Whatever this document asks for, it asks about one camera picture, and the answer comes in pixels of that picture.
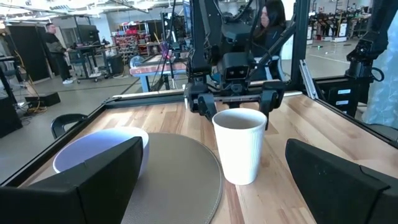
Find pale patterned curtain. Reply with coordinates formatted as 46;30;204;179
361;29;398;130

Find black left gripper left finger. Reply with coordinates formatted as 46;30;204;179
0;136;144;224

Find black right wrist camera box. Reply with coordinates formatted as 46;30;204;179
216;52;251;82

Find seated person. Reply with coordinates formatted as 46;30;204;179
251;0;287;60

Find white ribbed cup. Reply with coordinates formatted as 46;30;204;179
211;108;268;186

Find black upright frame post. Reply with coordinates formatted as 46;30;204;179
289;0;312;91

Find wooden table with blue legs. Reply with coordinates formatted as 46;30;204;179
128;53;188;93

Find black box on floor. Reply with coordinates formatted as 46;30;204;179
24;91;62;108

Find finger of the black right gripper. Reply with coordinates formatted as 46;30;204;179
183;82;218;121
259;80;286;131

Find black partition panel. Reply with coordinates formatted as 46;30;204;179
6;24;51;83

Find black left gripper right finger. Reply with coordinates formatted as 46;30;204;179
285;138;398;224

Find round flat white plate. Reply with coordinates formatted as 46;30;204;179
120;133;224;224

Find black desk with monitor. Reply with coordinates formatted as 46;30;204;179
67;24;121;82

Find standing person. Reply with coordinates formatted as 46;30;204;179
42;22;76;85

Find black labelled control box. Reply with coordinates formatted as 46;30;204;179
313;75;374;118

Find black chair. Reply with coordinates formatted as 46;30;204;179
50;113;89;140

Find red storage shelves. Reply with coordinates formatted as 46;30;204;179
112;27;150;65

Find white ceramic bowl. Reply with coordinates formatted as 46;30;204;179
52;126;150;179

